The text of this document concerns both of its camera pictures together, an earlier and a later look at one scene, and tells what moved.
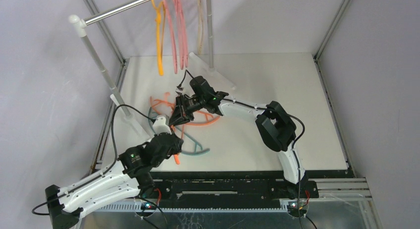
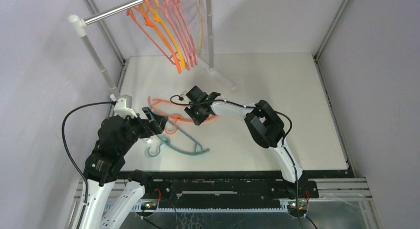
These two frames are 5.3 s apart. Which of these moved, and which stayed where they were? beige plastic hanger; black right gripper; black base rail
Moved: black right gripper
Stayed: beige plastic hanger; black base rail
